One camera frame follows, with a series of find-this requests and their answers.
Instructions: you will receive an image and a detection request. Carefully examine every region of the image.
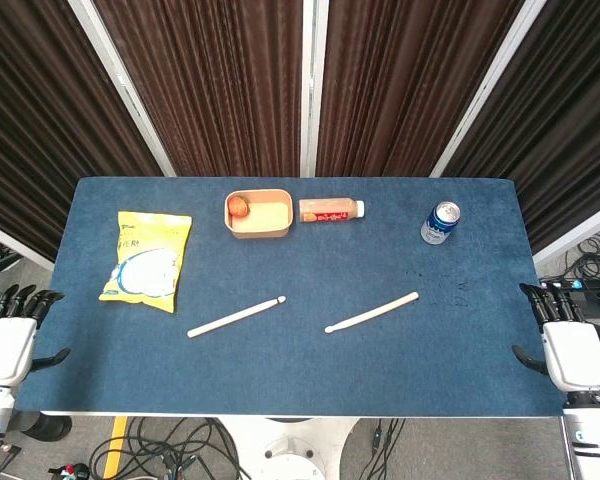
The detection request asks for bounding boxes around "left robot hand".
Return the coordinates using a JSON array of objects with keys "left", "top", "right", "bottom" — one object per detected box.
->
[{"left": 0, "top": 284, "right": 72, "bottom": 387}]

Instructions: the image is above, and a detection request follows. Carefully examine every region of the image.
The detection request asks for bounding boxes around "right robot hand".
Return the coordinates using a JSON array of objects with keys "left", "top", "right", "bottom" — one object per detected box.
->
[{"left": 511, "top": 282, "right": 600, "bottom": 394}]

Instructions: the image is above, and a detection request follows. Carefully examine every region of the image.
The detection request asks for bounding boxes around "wooden drumstick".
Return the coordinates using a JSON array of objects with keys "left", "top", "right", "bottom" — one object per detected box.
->
[
  {"left": 186, "top": 295, "right": 288, "bottom": 340},
  {"left": 324, "top": 291, "right": 421, "bottom": 335}
]

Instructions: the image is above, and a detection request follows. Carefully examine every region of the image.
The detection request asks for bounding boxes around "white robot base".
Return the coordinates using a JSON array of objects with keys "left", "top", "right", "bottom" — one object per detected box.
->
[{"left": 218, "top": 415, "right": 362, "bottom": 480}]

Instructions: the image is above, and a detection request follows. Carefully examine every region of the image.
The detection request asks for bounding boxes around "black power strip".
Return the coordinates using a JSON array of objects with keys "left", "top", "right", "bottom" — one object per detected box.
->
[{"left": 539, "top": 277, "right": 600, "bottom": 318}]

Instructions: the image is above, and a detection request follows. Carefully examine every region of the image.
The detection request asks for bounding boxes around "yellow floor tape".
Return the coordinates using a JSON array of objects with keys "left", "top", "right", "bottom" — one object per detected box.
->
[{"left": 102, "top": 415, "right": 130, "bottom": 479}]

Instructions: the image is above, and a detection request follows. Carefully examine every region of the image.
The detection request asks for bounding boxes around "yellow chips bag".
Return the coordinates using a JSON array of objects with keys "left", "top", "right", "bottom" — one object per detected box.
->
[{"left": 97, "top": 210, "right": 194, "bottom": 315}]

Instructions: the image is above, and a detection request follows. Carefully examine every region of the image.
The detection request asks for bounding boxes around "blue white drink can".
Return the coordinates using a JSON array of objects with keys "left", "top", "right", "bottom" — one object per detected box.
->
[{"left": 419, "top": 200, "right": 463, "bottom": 247}]

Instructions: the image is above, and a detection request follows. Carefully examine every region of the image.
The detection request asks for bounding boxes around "brown curtain screen panel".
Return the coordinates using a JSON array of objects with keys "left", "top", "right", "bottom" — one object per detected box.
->
[
  {"left": 93, "top": 0, "right": 306, "bottom": 177},
  {"left": 315, "top": 0, "right": 527, "bottom": 178},
  {"left": 0, "top": 0, "right": 164, "bottom": 261},
  {"left": 440, "top": 0, "right": 600, "bottom": 250}
]

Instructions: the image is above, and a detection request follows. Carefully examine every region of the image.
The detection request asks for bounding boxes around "red apple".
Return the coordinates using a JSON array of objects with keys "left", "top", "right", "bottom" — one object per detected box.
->
[{"left": 227, "top": 195, "right": 252, "bottom": 220}]

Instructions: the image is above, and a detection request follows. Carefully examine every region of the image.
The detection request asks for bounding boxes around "blue table cloth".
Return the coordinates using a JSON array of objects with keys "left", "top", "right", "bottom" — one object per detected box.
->
[{"left": 16, "top": 175, "right": 567, "bottom": 418}]

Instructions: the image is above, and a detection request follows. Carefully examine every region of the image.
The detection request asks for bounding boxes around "orange juice bottle red label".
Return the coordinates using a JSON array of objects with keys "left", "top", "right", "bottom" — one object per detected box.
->
[{"left": 298, "top": 197, "right": 367, "bottom": 225}]

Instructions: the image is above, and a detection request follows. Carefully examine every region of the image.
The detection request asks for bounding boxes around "brown paper food box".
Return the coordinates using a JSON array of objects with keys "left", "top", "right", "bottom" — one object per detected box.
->
[{"left": 223, "top": 187, "right": 295, "bottom": 241}]

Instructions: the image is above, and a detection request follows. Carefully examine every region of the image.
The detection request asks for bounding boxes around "black floor cable bundle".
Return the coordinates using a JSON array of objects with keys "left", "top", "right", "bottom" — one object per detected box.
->
[
  {"left": 538, "top": 228, "right": 600, "bottom": 292},
  {"left": 47, "top": 416, "right": 242, "bottom": 480}
]

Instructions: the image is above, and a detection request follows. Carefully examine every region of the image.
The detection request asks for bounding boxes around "white screen frame rail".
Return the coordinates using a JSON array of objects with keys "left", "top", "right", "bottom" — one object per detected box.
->
[
  {"left": 529, "top": 197, "right": 600, "bottom": 267},
  {"left": 0, "top": 216, "right": 57, "bottom": 272}
]

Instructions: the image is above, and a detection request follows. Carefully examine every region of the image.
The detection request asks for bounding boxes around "white screen frame post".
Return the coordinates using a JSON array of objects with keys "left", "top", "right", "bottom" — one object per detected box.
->
[
  {"left": 428, "top": 0, "right": 549, "bottom": 179},
  {"left": 298, "top": 0, "right": 330, "bottom": 178},
  {"left": 67, "top": 0, "right": 177, "bottom": 178}
]

